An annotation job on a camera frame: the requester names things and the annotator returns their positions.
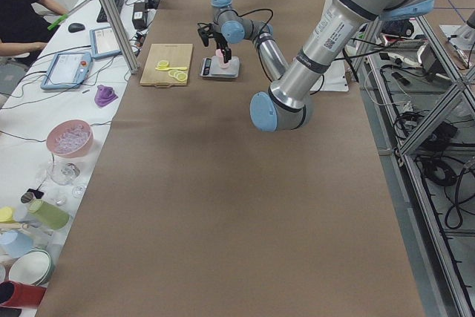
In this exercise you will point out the blue teach pendant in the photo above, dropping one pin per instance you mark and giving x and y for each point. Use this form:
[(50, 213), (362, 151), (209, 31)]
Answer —
[(67, 70), (103, 43)]

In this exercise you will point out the lemon slice near handle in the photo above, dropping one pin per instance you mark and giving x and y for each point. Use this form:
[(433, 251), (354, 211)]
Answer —
[(181, 76)]

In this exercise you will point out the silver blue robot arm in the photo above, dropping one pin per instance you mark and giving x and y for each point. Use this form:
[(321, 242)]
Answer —
[(286, 105)]

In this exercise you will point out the near blue teach pendant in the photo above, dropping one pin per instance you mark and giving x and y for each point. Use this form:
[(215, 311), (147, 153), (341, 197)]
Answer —
[(67, 70)]

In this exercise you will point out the black power adapter box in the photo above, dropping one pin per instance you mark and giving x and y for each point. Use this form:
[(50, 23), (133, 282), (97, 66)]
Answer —
[(140, 16)]

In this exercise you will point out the red cup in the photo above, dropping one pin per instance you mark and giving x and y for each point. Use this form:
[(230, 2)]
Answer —
[(18, 295)]

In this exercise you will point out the pink plastic cup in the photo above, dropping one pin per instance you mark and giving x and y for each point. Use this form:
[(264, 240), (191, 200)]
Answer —
[(220, 62)]

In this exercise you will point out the far blue teach pendant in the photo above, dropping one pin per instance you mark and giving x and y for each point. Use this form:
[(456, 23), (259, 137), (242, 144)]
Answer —
[(103, 43)]

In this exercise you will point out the green cup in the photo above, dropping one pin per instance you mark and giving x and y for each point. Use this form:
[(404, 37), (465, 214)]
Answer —
[(48, 214)]

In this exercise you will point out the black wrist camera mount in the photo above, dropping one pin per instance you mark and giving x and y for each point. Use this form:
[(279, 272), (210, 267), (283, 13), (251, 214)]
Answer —
[(205, 32)]

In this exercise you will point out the yellow cup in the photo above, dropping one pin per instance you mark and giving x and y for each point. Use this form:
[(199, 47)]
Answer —
[(7, 214)]

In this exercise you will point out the wine glass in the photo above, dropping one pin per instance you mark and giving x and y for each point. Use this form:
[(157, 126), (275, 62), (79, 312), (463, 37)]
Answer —
[(63, 173)]

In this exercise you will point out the light blue cup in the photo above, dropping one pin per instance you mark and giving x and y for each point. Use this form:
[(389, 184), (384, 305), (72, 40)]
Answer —
[(16, 243)]

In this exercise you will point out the yellow plastic knife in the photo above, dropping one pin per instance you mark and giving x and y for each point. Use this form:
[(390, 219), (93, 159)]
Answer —
[(181, 68)]

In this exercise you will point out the black computer mouse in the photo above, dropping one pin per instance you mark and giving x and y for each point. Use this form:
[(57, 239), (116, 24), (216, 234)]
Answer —
[(75, 27)]

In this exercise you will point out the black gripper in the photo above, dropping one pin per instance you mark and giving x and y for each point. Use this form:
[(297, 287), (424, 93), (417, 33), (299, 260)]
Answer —
[(220, 40)]

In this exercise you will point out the lemon slice on knife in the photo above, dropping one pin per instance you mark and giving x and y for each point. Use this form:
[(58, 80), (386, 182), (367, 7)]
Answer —
[(162, 64)]

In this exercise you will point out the person in black shirt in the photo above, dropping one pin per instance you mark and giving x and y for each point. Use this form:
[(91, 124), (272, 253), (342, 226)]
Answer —
[(24, 33)]

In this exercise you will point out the pink bowl with ice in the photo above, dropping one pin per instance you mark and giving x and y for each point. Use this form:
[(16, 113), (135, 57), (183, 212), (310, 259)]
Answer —
[(70, 139)]

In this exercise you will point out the wooden cutting board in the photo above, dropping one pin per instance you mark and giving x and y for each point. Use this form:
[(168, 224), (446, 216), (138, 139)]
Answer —
[(177, 55)]

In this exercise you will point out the white green rimmed bowl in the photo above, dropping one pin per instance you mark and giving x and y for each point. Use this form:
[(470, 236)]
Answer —
[(34, 268)]

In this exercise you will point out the aluminium frame post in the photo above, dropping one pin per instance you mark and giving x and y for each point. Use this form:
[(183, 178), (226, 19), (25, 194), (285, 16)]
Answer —
[(115, 21)]

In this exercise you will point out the silver digital kitchen scale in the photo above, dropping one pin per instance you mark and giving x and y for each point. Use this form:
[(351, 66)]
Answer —
[(211, 68)]

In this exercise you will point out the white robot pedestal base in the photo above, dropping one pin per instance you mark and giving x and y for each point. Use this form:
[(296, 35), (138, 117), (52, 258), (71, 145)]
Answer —
[(333, 79)]

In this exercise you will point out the purple cloth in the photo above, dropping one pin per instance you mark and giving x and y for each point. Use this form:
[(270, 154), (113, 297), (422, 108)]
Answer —
[(104, 95)]

